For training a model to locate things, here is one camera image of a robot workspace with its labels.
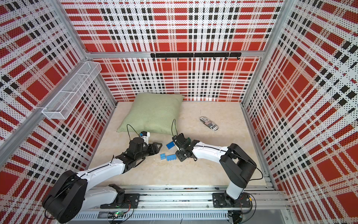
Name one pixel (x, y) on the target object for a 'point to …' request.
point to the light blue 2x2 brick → (162, 156)
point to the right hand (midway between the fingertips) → (184, 153)
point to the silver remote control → (209, 123)
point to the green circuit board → (115, 214)
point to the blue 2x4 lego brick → (170, 145)
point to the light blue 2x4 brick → (171, 157)
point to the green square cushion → (153, 112)
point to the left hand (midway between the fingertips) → (161, 145)
